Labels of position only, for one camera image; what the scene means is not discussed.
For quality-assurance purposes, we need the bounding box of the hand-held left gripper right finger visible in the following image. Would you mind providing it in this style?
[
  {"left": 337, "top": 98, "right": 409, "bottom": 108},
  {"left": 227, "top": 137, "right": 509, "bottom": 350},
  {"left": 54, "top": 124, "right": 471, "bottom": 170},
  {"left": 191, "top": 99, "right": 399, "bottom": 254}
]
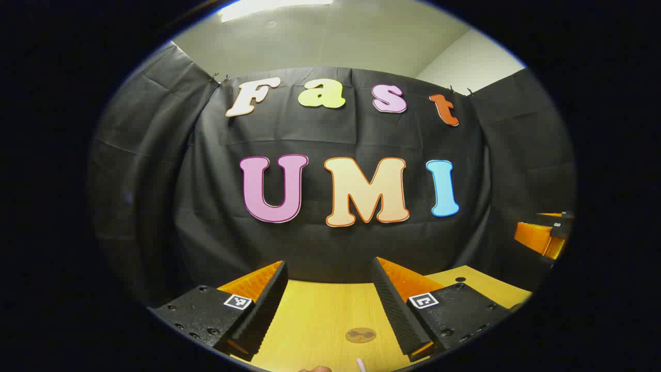
[{"left": 372, "top": 257, "right": 517, "bottom": 362}]

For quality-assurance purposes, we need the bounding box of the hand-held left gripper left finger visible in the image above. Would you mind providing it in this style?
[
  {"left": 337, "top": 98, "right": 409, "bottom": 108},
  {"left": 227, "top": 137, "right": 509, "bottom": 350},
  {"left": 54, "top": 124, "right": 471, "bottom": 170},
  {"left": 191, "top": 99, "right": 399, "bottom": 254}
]
[{"left": 149, "top": 260, "right": 289, "bottom": 362}]

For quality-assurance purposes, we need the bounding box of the round brown coaster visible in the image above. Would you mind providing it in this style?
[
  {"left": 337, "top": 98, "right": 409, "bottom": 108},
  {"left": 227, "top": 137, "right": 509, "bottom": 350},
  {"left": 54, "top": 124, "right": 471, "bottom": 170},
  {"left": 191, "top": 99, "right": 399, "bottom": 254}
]
[{"left": 345, "top": 327, "right": 377, "bottom": 344}]

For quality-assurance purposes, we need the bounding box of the wooden desktop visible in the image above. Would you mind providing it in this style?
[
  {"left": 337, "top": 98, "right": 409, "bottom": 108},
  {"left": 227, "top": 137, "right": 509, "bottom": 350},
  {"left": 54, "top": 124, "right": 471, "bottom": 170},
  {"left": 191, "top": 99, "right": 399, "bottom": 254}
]
[{"left": 217, "top": 265, "right": 532, "bottom": 372}]

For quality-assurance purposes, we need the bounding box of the black backdrop cloth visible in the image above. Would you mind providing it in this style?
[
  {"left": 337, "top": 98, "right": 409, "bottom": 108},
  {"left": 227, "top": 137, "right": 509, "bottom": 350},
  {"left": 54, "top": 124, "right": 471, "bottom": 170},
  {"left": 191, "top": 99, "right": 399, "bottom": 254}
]
[{"left": 89, "top": 42, "right": 576, "bottom": 311}]

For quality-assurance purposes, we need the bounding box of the ceiling light panel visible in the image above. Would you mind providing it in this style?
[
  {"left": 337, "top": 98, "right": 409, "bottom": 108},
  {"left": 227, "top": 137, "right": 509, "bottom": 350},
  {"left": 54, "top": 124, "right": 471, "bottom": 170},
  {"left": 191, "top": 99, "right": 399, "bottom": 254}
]
[{"left": 219, "top": 0, "right": 334, "bottom": 23}]

